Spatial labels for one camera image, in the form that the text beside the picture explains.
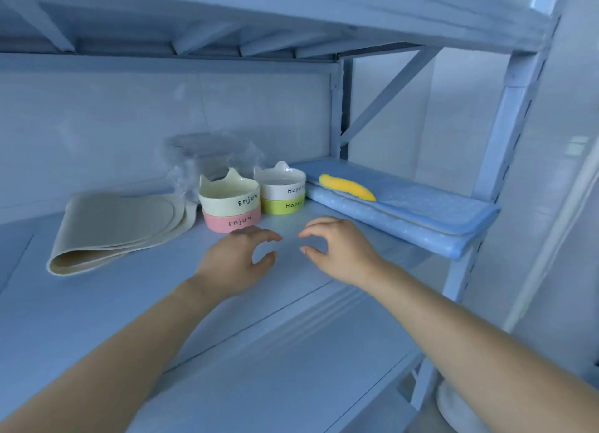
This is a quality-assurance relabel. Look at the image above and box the white slanted pole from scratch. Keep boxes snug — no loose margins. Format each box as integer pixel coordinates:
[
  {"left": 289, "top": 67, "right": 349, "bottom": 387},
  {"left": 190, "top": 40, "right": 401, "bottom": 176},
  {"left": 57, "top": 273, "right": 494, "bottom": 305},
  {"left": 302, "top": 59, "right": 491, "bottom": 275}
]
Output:
[{"left": 502, "top": 137, "right": 599, "bottom": 334}]

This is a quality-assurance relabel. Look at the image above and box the person's right forearm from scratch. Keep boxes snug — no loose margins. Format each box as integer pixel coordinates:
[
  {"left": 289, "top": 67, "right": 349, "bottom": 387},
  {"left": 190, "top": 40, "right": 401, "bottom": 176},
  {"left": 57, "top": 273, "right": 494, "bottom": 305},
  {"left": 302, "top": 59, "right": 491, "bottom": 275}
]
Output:
[{"left": 355, "top": 261, "right": 599, "bottom": 433}]

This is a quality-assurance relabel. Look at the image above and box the blue dotted folded mat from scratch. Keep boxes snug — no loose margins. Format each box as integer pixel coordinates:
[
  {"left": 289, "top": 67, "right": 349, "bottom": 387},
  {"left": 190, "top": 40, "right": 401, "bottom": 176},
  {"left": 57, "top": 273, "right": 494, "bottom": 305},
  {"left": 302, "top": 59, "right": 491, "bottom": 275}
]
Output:
[
  {"left": 291, "top": 158, "right": 502, "bottom": 236},
  {"left": 304, "top": 183, "right": 484, "bottom": 261}
]

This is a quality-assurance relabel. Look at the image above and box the white metal shelf rack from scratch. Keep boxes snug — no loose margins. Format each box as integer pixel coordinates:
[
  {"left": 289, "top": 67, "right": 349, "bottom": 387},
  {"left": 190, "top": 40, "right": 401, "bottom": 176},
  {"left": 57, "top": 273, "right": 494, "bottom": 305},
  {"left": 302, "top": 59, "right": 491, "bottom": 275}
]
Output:
[{"left": 0, "top": 0, "right": 577, "bottom": 433}]

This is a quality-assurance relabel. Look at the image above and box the yellow banana toy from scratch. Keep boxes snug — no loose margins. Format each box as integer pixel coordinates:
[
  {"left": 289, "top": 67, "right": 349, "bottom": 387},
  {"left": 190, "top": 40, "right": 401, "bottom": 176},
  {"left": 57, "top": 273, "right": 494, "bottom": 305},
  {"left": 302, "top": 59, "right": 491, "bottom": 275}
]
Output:
[{"left": 319, "top": 174, "right": 377, "bottom": 203}]

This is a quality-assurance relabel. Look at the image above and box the white round base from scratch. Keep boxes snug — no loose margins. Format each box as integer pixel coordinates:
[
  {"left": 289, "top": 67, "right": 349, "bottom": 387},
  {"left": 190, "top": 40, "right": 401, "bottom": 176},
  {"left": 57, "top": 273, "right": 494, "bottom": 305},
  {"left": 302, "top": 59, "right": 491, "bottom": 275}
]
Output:
[{"left": 436, "top": 380, "right": 484, "bottom": 433}]

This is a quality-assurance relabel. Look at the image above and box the clear plastic container stack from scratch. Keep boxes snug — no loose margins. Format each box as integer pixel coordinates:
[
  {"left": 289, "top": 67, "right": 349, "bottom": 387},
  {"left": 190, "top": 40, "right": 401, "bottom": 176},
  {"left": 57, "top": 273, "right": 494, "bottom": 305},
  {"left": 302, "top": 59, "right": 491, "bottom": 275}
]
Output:
[{"left": 163, "top": 132, "right": 264, "bottom": 202}]

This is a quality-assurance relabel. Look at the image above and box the pink cat-ear ceramic bowl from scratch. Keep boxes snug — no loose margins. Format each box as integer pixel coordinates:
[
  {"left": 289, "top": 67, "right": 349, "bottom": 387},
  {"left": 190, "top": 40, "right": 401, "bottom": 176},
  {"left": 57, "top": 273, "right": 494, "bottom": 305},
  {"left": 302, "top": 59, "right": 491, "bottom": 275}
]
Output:
[{"left": 198, "top": 167, "right": 262, "bottom": 234}]

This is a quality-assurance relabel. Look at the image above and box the person's left hand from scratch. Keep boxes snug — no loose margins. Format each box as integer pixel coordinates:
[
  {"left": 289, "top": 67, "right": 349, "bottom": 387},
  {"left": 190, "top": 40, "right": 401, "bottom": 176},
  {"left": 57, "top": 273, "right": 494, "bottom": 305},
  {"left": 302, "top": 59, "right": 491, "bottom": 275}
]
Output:
[{"left": 194, "top": 226, "right": 283, "bottom": 300}]

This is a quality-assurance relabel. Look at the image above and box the folded beige mat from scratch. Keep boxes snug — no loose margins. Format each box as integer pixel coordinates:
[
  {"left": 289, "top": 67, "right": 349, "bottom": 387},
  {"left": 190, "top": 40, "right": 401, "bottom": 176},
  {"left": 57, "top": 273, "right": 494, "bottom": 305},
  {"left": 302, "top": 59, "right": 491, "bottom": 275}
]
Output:
[{"left": 46, "top": 193, "right": 200, "bottom": 277}]

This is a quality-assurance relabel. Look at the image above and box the person's left forearm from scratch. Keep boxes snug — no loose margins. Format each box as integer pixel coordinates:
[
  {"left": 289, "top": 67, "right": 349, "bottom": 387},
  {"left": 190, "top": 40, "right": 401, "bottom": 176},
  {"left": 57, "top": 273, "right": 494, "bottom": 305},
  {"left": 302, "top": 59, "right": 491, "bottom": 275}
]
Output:
[{"left": 0, "top": 274, "right": 236, "bottom": 433}]

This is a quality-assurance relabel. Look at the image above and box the green cat-ear ceramic bowl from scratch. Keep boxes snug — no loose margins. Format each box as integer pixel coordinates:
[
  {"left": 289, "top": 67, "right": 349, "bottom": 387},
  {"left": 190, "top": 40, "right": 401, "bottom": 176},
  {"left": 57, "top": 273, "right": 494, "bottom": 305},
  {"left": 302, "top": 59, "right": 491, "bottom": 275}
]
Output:
[{"left": 253, "top": 161, "right": 307, "bottom": 215}]

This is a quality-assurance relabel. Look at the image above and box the person's right hand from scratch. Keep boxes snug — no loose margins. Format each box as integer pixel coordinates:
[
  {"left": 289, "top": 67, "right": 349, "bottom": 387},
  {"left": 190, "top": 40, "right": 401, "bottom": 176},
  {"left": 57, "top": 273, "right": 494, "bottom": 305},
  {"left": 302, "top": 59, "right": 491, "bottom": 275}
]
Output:
[{"left": 298, "top": 216, "right": 387, "bottom": 288}]

